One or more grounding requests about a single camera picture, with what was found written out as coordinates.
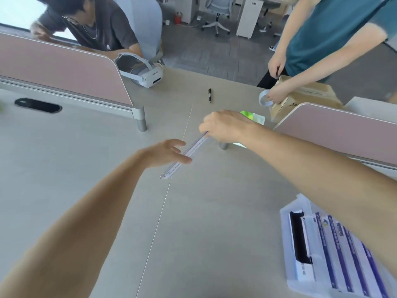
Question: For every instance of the black and white box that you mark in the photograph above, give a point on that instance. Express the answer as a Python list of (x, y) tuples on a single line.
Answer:
[(299, 242)]

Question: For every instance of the person's left forearm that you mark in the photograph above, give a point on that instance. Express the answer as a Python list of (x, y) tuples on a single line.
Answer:
[(83, 226)]

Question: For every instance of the brown cardboard box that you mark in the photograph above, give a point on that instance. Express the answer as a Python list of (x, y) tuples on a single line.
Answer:
[(313, 94)]

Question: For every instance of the white pedestal cabinet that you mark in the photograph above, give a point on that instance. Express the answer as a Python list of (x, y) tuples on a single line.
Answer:
[(248, 15)]

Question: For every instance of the grey mesh office chair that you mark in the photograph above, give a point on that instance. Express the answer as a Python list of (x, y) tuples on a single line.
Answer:
[(217, 9)]

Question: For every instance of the person's right forearm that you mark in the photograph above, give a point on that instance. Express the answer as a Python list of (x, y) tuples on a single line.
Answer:
[(325, 176)]

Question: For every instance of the row of blue white packs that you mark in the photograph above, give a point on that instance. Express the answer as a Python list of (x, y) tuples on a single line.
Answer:
[(344, 257)]

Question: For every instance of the roll of clear tape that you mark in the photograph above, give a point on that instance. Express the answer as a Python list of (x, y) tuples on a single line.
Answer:
[(263, 98)]

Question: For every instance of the person's right hand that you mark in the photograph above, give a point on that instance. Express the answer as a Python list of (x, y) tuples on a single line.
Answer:
[(231, 127)]

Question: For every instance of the green and white packet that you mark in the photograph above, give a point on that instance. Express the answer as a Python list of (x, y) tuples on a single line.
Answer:
[(256, 117)]

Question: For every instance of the clear plastic storage box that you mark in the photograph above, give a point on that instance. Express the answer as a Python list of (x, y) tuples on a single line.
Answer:
[(291, 276)]

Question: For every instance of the person's right fingers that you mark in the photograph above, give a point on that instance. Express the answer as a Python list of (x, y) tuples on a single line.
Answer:
[(207, 128)]

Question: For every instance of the grey divider support post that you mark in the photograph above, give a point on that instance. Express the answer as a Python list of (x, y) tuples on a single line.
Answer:
[(224, 146), (140, 119)]

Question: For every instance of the person's left thumb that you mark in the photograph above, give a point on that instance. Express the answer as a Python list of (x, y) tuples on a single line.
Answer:
[(177, 142)]

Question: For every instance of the light grey office chair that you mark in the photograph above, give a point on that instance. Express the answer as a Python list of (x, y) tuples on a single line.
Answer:
[(149, 24)]

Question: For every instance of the long white slim box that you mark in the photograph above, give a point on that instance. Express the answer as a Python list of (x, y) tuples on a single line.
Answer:
[(181, 158)]

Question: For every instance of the pink desk divider panel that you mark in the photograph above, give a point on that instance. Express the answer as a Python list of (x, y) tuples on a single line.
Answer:
[(62, 68), (341, 133)]

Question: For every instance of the small red floor object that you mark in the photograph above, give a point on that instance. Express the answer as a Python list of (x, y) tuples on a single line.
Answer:
[(177, 19)]

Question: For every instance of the black pen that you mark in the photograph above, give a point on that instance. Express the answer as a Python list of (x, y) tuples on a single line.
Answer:
[(210, 96)]

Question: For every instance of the white VR headset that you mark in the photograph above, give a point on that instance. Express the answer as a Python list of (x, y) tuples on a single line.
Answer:
[(145, 74)]

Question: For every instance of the eyeglasses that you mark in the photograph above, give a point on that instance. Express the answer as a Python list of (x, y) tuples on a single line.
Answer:
[(72, 19)]

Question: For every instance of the person's left hand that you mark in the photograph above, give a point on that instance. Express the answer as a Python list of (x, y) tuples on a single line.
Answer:
[(162, 153)]

